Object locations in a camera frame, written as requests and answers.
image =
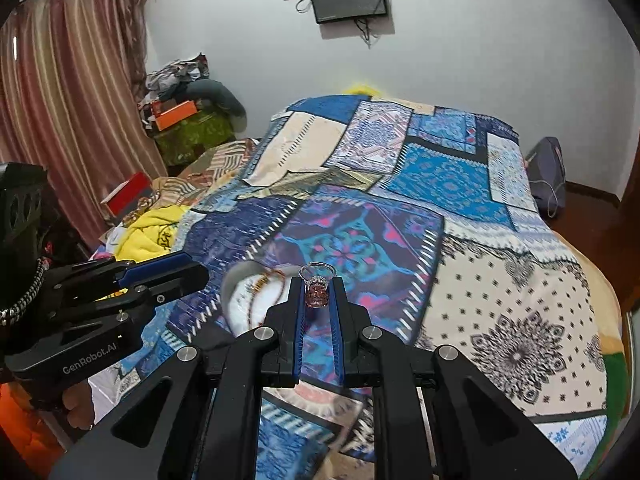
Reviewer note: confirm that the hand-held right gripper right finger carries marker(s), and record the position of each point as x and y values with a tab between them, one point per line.
336	332

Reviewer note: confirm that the yellow pillow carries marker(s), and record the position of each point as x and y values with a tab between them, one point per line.
361	88

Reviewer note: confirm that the red box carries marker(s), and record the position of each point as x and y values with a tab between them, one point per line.
127	195

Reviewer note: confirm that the person's left forearm orange sleeve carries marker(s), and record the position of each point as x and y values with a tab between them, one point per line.
30	425

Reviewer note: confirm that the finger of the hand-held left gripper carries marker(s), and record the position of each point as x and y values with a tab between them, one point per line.
180	282
155	265

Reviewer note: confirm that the green patterned cloth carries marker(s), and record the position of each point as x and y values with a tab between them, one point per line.
197	135

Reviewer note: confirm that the striped pink curtain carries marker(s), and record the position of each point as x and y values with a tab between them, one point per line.
65	110

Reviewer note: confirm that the grey bag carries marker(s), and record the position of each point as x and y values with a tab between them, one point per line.
547	170

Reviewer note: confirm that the blue patchwork printed blanket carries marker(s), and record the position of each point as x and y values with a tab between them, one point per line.
450	220

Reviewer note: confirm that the brown striped patterned cloth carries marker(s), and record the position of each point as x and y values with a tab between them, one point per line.
220	162

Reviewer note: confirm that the orange box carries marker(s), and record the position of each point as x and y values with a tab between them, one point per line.
175	115

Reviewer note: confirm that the pile of clothes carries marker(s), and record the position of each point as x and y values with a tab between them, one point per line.
172	72

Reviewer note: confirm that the yellow cloth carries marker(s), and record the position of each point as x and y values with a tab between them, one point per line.
147	232

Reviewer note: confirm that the white jewellery bowl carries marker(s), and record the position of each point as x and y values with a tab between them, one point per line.
250	305

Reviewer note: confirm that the person's left hand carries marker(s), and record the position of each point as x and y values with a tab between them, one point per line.
79	402

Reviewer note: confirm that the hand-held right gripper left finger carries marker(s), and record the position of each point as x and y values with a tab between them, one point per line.
299	332

